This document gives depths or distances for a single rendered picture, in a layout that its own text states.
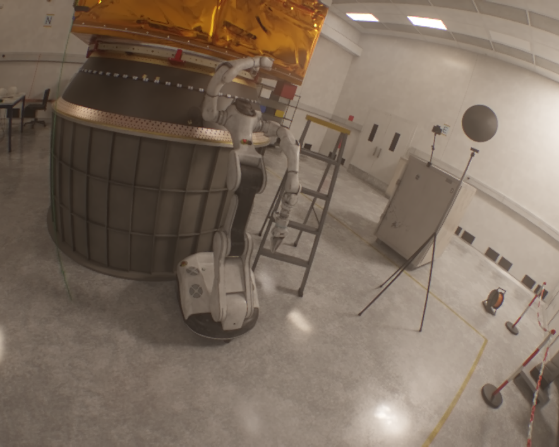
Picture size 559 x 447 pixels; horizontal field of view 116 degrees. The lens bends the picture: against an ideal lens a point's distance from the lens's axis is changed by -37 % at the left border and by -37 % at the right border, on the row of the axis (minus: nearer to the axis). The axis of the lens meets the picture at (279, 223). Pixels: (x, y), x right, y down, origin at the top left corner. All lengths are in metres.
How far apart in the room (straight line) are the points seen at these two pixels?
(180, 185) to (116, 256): 0.80
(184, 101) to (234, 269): 1.17
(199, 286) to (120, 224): 0.77
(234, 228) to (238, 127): 0.62
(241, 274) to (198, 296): 0.34
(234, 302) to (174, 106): 1.34
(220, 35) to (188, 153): 0.91
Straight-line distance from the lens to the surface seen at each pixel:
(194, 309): 1.85
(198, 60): 2.06
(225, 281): 1.70
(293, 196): 1.58
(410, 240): 4.28
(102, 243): 2.34
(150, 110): 1.93
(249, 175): 1.55
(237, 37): 2.25
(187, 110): 1.95
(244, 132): 1.73
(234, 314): 1.75
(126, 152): 1.94
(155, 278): 2.33
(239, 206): 1.60
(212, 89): 1.63
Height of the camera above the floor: 1.56
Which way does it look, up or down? 24 degrees down
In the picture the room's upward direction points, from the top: 20 degrees clockwise
